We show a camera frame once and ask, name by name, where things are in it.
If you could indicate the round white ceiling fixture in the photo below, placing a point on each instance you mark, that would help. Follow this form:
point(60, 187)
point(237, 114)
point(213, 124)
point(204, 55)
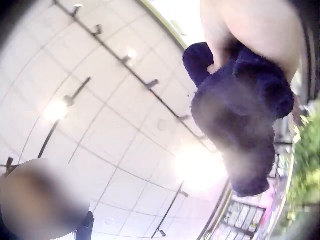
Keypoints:
point(109, 221)
point(162, 123)

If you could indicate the person's body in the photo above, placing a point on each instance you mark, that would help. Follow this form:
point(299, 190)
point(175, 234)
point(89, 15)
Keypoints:
point(86, 226)

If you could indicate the long black track light rail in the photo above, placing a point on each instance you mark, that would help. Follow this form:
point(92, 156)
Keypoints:
point(140, 77)

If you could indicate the person's right hand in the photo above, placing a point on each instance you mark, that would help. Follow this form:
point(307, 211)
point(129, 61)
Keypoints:
point(260, 27)

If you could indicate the navy fluffy plush cloth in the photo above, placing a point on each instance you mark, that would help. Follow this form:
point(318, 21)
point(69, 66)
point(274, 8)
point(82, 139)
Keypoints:
point(240, 100)

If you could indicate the person's right thumb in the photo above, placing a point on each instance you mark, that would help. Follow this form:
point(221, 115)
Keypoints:
point(218, 56)

